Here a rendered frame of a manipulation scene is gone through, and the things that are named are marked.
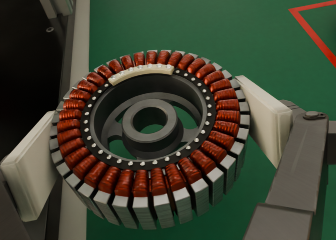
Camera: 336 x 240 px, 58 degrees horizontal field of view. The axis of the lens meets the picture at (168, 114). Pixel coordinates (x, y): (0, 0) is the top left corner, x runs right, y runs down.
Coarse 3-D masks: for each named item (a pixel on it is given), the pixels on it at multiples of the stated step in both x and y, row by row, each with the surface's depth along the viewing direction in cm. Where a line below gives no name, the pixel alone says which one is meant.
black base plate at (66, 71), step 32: (0, 0) 41; (32, 0) 40; (0, 32) 36; (32, 32) 35; (64, 32) 35; (0, 64) 32; (32, 64) 31; (64, 64) 31; (0, 96) 29; (32, 96) 28; (0, 128) 26; (0, 160) 24; (32, 224) 20
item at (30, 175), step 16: (48, 112) 19; (32, 128) 16; (48, 128) 17; (32, 144) 14; (48, 144) 16; (16, 160) 13; (32, 160) 14; (48, 160) 16; (16, 176) 13; (32, 176) 14; (48, 176) 16; (16, 192) 13; (32, 192) 13; (48, 192) 15; (32, 208) 13
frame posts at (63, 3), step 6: (42, 0) 35; (48, 0) 35; (54, 0) 36; (60, 0) 35; (66, 0) 36; (42, 6) 36; (48, 6) 36; (54, 6) 37; (60, 6) 36; (66, 6) 36; (48, 12) 36; (54, 12) 36; (60, 12) 37; (66, 12) 37
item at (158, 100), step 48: (96, 96) 18; (144, 96) 20; (192, 96) 19; (240, 96) 17; (96, 144) 16; (144, 144) 17; (192, 144) 15; (240, 144) 15; (96, 192) 15; (144, 192) 14; (192, 192) 14
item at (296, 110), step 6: (282, 102) 16; (288, 102) 15; (294, 108) 15; (300, 108) 14; (294, 114) 14; (330, 126) 12; (330, 132) 12; (330, 138) 12; (330, 144) 12; (330, 150) 12; (330, 156) 12; (330, 162) 12
